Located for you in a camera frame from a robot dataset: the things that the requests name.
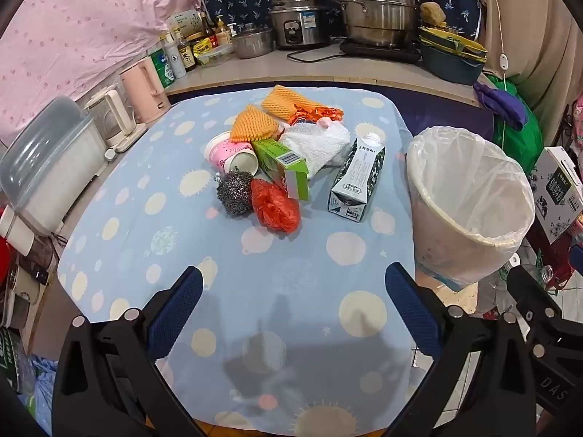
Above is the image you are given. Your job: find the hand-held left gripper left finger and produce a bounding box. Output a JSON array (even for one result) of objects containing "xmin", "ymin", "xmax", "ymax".
[{"xmin": 51, "ymin": 266, "xmax": 206, "ymax": 437}]

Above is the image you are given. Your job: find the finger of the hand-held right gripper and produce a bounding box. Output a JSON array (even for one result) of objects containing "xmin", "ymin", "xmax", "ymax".
[{"xmin": 505, "ymin": 265, "xmax": 583, "ymax": 422}]

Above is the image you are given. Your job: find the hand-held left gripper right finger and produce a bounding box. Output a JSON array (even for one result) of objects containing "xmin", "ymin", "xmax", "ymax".
[{"xmin": 385, "ymin": 263, "xmax": 540, "ymax": 437}]

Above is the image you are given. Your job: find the white trash bin with liner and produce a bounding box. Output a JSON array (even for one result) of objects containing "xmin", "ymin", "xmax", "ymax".
[{"xmin": 406, "ymin": 126, "xmax": 537, "ymax": 288}]

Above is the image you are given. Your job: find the steel wool scrubber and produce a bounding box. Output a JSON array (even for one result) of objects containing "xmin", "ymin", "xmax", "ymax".
[{"xmin": 216, "ymin": 169, "xmax": 254, "ymax": 216}]

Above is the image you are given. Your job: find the green and white milk carton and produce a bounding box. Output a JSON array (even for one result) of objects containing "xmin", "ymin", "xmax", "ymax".
[{"xmin": 328, "ymin": 133, "xmax": 387, "ymax": 224}]

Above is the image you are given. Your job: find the red plastic bag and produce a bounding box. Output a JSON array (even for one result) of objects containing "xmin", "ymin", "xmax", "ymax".
[{"xmin": 250, "ymin": 178, "xmax": 302, "ymax": 236}]

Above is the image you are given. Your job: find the pink patterned paper cup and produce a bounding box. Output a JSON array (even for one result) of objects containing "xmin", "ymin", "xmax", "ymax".
[
  {"xmin": 226, "ymin": 150, "xmax": 260, "ymax": 177},
  {"xmin": 204, "ymin": 130, "xmax": 253, "ymax": 171}
]

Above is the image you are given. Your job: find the green cardboard box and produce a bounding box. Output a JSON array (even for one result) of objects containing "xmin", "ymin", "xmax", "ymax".
[{"xmin": 252, "ymin": 139, "xmax": 310, "ymax": 202}]

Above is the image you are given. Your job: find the white foam net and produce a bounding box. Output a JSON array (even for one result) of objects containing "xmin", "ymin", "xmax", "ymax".
[{"xmin": 278, "ymin": 124, "xmax": 340, "ymax": 178}]

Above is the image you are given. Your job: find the triangular orange foam net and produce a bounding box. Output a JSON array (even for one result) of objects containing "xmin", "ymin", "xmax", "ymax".
[{"xmin": 230, "ymin": 105, "xmax": 279, "ymax": 144}]

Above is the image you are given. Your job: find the orange snack wrapper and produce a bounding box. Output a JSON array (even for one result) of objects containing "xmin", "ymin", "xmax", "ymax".
[{"xmin": 287, "ymin": 104, "xmax": 344, "ymax": 126}]

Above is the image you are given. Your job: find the long orange foam net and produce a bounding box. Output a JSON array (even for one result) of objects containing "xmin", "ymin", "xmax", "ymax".
[{"xmin": 262, "ymin": 84, "xmax": 315, "ymax": 123}]

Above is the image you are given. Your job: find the wooden board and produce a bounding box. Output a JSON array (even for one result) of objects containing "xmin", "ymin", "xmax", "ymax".
[{"xmin": 421, "ymin": 280, "xmax": 479, "ymax": 317}]

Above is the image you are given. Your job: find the clear plastic bottle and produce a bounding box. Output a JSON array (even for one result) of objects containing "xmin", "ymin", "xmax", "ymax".
[{"xmin": 540, "ymin": 261, "xmax": 575, "ymax": 288}]

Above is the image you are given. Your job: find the blue spotted blanket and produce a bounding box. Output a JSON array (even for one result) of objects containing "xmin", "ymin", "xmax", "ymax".
[{"xmin": 57, "ymin": 86, "xmax": 438, "ymax": 429}]

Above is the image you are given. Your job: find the blue plastic bag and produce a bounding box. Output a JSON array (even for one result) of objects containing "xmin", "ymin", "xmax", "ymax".
[{"xmin": 20, "ymin": 355, "xmax": 59, "ymax": 424}]

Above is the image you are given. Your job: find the white milk gift box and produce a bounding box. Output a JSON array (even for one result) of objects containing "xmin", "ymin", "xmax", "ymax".
[{"xmin": 531, "ymin": 146, "xmax": 583, "ymax": 244}]

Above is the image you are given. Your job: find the white bin with grey lid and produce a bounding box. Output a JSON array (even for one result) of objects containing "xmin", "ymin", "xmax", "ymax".
[{"xmin": 0, "ymin": 95, "xmax": 107, "ymax": 237}]

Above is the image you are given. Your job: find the dark purple table cloth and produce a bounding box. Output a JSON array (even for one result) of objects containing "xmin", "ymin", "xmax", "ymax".
[{"xmin": 392, "ymin": 84, "xmax": 495, "ymax": 144}]

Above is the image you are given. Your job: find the green plastic bag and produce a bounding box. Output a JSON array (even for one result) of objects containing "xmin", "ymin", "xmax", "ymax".
[{"xmin": 485, "ymin": 75, "xmax": 545, "ymax": 174}]

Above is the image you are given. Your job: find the white electric kettle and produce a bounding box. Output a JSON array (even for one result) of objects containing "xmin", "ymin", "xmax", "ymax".
[{"xmin": 85, "ymin": 86, "xmax": 149, "ymax": 153}]

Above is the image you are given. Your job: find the pink electric kettle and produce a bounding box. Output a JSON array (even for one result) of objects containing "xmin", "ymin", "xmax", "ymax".
[{"xmin": 119, "ymin": 57, "xmax": 171, "ymax": 123}]

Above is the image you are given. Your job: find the dark blue bowl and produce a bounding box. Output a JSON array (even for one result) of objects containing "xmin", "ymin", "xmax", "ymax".
[{"xmin": 421, "ymin": 48, "xmax": 486, "ymax": 86}]

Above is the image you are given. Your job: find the pink pineapple print garment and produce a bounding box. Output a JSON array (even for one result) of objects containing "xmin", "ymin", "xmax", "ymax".
[{"xmin": 571, "ymin": 91, "xmax": 583, "ymax": 146}]

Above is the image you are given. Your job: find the green canister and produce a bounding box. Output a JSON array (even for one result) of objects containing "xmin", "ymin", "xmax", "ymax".
[{"xmin": 148, "ymin": 48, "xmax": 176, "ymax": 89}]

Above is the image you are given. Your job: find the white bottle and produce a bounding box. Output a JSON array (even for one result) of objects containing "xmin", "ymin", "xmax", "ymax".
[{"xmin": 164, "ymin": 41, "xmax": 187, "ymax": 79}]

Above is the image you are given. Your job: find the dark sauce bottle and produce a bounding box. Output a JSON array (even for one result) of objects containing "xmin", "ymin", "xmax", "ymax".
[{"xmin": 177, "ymin": 36, "xmax": 197, "ymax": 72}]

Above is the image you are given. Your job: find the black induction cooker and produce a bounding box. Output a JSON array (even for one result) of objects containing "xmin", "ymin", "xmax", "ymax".
[{"xmin": 339, "ymin": 39, "xmax": 422, "ymax": 65}]

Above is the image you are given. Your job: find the clear food container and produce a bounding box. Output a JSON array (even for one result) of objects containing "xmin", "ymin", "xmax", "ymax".
[{"xmin": 198, "ymin": 46, "xmax": 234, "ymax": 68}]

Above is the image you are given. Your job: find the yellow rimmed bowl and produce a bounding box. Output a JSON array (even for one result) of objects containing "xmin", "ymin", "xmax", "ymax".
[
  {"xmin": 418, "ymin": 26, "xmax": 484, "ymax": 48},
  {"xmin": 419, "ymin": 40, "xmax": 489, "ymax": 63}
]

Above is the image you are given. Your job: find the small steel pot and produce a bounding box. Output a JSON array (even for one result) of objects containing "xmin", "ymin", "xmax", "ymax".
[{"xmin": 231, "ymin": 23, "xmax": 275, "ymax": 60}]

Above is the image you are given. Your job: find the amber oil bottle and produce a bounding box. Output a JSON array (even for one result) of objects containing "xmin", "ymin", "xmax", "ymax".
[{"xmin": 214, "ymin": 15, "xmax": 231, "ymax": 46}]

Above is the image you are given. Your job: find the brown loofah sponge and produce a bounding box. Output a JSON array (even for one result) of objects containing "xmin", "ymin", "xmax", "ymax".
[{"xmin": 420, "ymin": 2, "xmax": 449, "ymax": 25}]

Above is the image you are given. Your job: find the steel steamer pot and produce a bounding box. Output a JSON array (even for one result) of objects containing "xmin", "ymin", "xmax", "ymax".
[{"xmin": 333, "ymin": 0, "xmax": 431, "ymax": 48}]

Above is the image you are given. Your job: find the steel rice cooker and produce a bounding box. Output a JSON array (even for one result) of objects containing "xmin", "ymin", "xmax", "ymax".
[{"xmin": 269, "ymin": 0, "xmax": 333, "ymax": 50}]

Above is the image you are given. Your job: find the white cable with switch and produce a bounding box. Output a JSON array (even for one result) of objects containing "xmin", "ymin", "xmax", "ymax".
[{"xmin": 488, "ymin": 0, "xmax": 513, "ymax": 146}]

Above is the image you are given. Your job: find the black power cord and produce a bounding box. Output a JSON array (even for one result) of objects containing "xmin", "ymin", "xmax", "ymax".
[{"xmin": 286, "ymin": 47, "xmax": 347, "ymax": 63}]

